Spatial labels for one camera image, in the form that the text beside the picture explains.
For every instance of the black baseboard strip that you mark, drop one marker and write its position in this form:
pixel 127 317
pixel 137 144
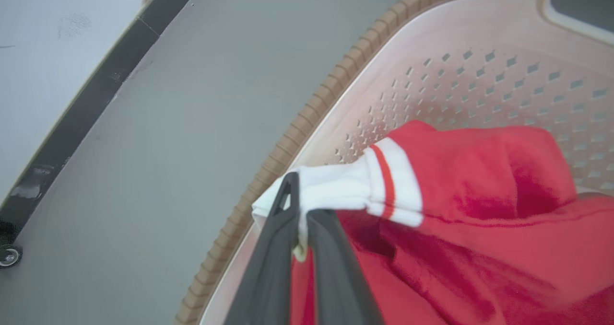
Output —
pixel 81 109

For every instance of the small grey caster wheel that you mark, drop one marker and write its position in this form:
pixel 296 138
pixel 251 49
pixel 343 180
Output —
pixel 9 256

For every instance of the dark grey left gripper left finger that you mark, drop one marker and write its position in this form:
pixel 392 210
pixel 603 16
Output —
pixel 268 272

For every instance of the red and white garment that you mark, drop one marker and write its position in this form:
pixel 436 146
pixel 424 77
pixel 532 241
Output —
pixel 455 219

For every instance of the beige plastic laundry basket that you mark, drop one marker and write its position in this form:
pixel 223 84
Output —
pixel 455 66

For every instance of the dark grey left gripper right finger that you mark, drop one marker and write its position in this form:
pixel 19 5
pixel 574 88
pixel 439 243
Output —
pixel 338 272

